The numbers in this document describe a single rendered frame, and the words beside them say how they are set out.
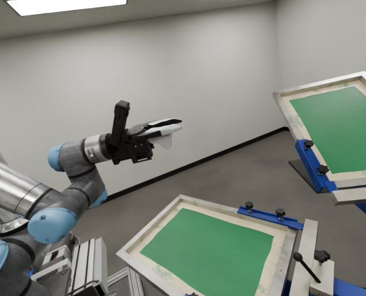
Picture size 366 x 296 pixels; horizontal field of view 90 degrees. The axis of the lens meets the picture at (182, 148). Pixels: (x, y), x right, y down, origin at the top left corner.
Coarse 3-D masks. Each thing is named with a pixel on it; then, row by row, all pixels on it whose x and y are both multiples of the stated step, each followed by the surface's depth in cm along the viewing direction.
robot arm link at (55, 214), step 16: (0, 176) 37; (16, 176) 39; (0, 192) 36; (16, 192) 37; (32, 192) 38; (48, 192) 40; (64, 192) 43; (80, 192) 45; (16, 208) 37; (32, 208) 37; (48, 208) 37; (64, 208) 39; (80, 208) 43; (32, 224) 36; (48, 224) 36; (64, 224) 37; (48, 240) 37
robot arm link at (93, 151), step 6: (90, 138) 48; (96, 138) 47; (84, 144) 47; (90, 144) 46; (96, 144) 46; (90, 150) 46; (96, 150) 46; (90, 156) 46; (96, 156) 47; (102, 156) 47; (96, 162) 49
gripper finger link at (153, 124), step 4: (160, 120) 51; (164, 120) 50; (168, 120) 49; (172, 120) 49; (176, 120) 49; (180, 120) 50; (152, 124) 49; (156, 124) 49; (160, 124) 50; (164, 124) 50; (168, 124) 50; (172, 124) 50
